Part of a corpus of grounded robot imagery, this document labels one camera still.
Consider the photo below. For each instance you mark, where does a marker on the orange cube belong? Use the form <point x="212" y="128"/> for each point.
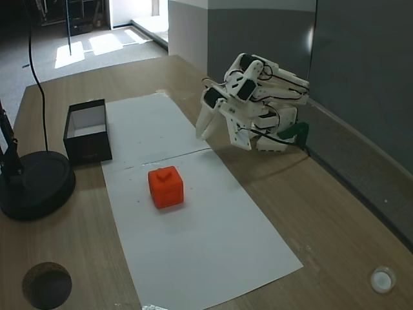
<point x="166" y="189"/>

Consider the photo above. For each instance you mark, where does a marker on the dark brown open box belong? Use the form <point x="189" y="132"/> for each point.
<point x="88" y="147"/>

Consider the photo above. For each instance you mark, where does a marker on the white paper sheet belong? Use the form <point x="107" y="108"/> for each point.
<point x="193" y="232"/>
<point x="151" y="129"/>

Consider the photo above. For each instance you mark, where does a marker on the green table clamp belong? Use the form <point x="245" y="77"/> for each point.
<point x="295" y="130"/>

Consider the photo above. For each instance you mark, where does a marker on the thin dark metal pole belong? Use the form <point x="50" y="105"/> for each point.
<point x="68" y="26"/>

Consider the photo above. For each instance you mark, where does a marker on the black round stand base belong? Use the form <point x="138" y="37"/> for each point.
<point x="38" y="187"/>

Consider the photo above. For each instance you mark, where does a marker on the black stand pole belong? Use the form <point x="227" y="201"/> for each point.
<point x="11" y="151"/>

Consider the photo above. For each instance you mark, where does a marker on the small white round cap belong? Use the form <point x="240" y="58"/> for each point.
<point x="382" y="279"/>

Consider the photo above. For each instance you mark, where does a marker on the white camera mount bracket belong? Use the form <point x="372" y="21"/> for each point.
<point x="240" y="132"/>

